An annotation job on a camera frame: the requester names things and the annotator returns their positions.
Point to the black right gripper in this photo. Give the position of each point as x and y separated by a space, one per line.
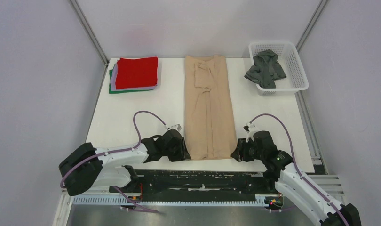
239 154

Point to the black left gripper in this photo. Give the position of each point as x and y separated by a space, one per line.
182 154

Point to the beige t shirt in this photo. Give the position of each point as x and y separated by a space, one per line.
208 115

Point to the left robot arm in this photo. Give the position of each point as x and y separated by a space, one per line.
89 167

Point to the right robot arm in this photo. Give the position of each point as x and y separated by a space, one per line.
283 175

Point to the white plastic basket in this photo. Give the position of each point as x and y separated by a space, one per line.
289 59

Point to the dark grey t shirt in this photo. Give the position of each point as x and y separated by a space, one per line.
266 70

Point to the folded lavender t shirt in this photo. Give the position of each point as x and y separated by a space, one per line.
113 74

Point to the folded red t shirt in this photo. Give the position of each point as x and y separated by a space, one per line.
137 73

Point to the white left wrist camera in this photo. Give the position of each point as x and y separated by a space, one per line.
176 127

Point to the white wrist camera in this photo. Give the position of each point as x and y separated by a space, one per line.
250 129
176 127

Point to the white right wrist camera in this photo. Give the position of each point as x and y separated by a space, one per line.
250 129

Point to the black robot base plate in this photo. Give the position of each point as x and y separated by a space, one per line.
198 196

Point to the white slotted cable duct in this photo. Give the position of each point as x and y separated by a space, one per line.
120 200

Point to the right aluminium corner post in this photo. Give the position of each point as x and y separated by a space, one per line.
311 24

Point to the aluminium corner post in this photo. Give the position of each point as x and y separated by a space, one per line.
89 31
311 24

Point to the left aluminium corner post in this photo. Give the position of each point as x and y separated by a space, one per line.
89 31

